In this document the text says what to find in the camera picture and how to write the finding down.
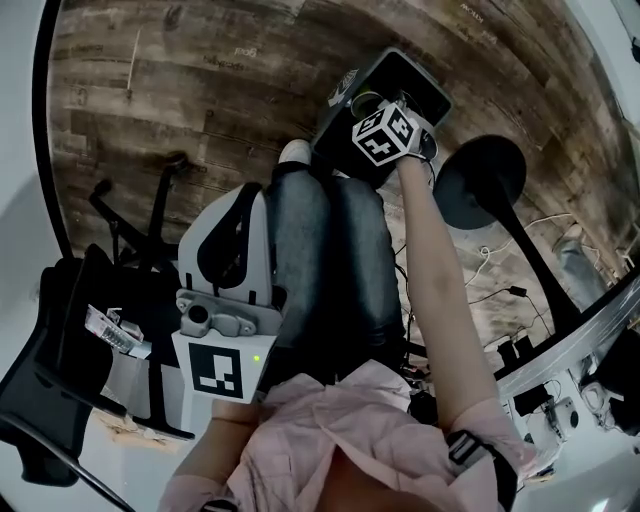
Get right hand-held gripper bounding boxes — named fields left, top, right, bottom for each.
left=326, top=67, right=440, bottom=168

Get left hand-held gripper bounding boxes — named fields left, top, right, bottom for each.
left=170, top=182, right=289, bottom=405

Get black waste bin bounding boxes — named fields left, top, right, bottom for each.
left=310, top=47, right=453, bottom=189

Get person's right forearm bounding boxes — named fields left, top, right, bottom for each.
left=394, top=159, right=501, bottom=431

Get person's left forearm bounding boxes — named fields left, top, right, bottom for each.
left=172, top=399, right=266, bottom=496

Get person's dark jeans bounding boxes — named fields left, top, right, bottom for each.
left=267, top=159, right=406, bottom=381

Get person's left white shoe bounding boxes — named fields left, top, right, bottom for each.
left=277, top=138, right=312, bottom=165

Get small white box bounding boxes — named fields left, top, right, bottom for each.
left=119, top=322, right=152, bottom=360

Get black marble round table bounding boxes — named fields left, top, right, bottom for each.
left=433, top=135, right=640, bottom=401

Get plastic bottle red label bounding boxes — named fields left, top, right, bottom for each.
left=83, top=303, right=132, bottom=354

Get black mesh office chair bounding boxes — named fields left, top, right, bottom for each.
left=0, top=152, right=199, bottom=489

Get person's pink shirt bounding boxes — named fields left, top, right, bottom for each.
left=159, top=359, right=539, bottom=512

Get black cable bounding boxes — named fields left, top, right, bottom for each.
left=0, top=413, right=136, bottom=512

